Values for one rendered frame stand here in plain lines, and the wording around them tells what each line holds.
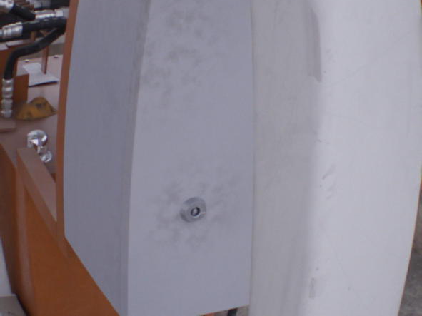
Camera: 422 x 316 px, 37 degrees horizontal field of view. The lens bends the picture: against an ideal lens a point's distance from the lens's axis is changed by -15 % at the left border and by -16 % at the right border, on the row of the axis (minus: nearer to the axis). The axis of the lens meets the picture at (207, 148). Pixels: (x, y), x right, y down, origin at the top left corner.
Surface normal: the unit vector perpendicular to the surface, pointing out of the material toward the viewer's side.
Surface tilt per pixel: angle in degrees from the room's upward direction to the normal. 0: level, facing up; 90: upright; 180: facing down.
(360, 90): 81
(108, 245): 90
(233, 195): 90
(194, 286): 90
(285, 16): 93
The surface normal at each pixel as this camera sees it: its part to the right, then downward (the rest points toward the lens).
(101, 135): -0.88, 0.08
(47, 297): 0.54, 0.37
